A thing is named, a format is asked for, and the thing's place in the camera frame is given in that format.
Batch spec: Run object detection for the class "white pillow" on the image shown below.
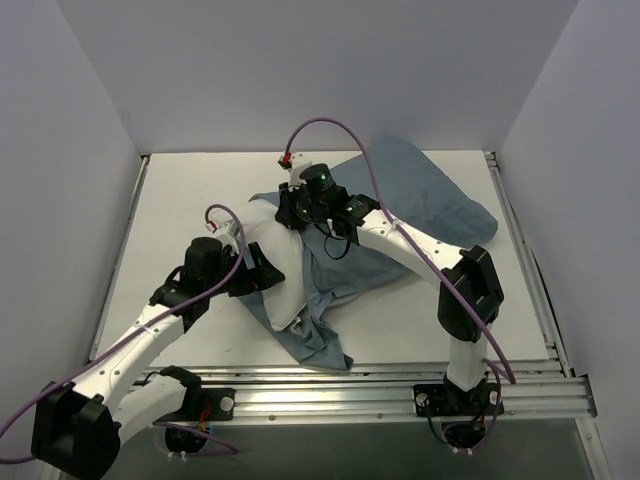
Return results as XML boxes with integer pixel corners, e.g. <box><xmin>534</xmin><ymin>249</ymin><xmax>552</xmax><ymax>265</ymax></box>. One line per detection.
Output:
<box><xmin>227</xmin><ymin>198</ymin><xmax>361</xmax><ymax>332</ymax></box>

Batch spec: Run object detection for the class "blue plaid pillowcase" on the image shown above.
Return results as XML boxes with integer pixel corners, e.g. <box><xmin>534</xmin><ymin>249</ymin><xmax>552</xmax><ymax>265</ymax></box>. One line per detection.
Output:
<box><xmin>250</xmin><ymin>136</ymin><xmax>498</xmax><ymax>371</ymax></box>

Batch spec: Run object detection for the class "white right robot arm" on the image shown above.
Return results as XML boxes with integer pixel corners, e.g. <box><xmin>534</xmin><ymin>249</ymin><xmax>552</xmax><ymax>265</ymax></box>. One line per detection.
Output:
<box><xmin>276</xmin><ymin>162</ymin><xmax>504</xmax><ymax>413</ymax></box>

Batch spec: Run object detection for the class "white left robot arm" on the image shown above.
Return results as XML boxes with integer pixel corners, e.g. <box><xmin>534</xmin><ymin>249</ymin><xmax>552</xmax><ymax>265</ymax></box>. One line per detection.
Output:
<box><xmin>31</xmin><ymin>237</ymin><xmax>285</xmax><ymax>479</ymax></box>

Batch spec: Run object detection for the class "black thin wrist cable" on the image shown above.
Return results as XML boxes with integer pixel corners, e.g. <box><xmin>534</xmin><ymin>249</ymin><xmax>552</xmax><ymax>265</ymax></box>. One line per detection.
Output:
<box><xmin>322</xmin><ymin>227</ymin><xmax>354</xmax><ymax>261</ymax></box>

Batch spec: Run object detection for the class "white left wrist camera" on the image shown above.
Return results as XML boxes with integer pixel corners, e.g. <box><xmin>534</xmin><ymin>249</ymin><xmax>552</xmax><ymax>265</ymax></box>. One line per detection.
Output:
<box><xmin>205</xmin><ymin>219</ymin><xmax>239</xmax><ymax>254</ymax></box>

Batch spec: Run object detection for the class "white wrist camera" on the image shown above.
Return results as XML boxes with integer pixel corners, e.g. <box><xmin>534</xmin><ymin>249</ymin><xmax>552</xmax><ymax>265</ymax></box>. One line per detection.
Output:
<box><xmin>205</xmin><ymin>219</ymin><xmax>239</xmax><ymax>254</ymax></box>
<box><xmin>278</xmin><ymin>152</ymin><xmax>312</xmax><ymax>185</ymax></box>

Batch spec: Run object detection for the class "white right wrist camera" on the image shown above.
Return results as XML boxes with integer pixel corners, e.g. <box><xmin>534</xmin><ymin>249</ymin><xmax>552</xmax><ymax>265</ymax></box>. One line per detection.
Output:
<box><xmin>278</xmin><ymin>152</ymin><xmax>312</xmax><ymax>185</ymax></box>

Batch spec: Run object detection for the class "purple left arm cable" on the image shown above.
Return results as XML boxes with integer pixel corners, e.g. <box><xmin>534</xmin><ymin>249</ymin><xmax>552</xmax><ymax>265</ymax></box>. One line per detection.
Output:
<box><xmin>0</xmin><ymin>203</ymin><xmax>246</xmax><ymax>464</ymax></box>

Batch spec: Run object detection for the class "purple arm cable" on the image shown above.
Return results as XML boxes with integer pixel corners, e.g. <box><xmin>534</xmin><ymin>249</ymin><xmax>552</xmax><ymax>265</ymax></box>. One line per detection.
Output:
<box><xmin>284</xmin><ymin>117</ymin><xmax>516</xmax><ymax>446</ymax></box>
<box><xmin>0</xmin><ymin>203</ymin><xmax>246</xmax><ymax>464</ymax></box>

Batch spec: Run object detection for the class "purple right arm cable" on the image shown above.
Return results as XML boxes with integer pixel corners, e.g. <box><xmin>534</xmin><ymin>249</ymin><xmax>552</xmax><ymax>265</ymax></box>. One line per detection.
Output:
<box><xmin>284</xmin><ymin>117</ymin><xmax>516</xmax><ymax>446</ymax></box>

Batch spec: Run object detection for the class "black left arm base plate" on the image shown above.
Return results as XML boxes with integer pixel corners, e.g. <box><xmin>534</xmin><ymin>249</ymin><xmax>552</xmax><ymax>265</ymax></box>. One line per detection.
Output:
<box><xmin>160</xmin><ymin>388</ymin><xmax>236</xmax><ymax>423</ymax></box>

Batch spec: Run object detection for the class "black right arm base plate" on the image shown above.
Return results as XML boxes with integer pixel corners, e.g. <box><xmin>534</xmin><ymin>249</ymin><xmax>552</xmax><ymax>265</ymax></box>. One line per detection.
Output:
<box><xmin>413</xmin><ymin>381</ymin><xmax>504</xmax><ymax>417</ymax></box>

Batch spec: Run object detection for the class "aluminium right side rail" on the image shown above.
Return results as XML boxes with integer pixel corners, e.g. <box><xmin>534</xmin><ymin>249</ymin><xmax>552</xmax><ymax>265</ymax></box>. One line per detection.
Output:
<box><xmin>483</xmin><ymin>151</ymin><xmax>575</xmax><ymax>377</ymax></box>

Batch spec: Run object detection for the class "aluminium front rail frame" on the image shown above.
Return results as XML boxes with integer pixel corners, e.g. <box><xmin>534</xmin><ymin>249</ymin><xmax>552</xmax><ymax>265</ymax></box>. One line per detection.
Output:
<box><xmin>108</xmin><ymin>354</ymin><xmax>611</xmax><ymax>479</ymax></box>

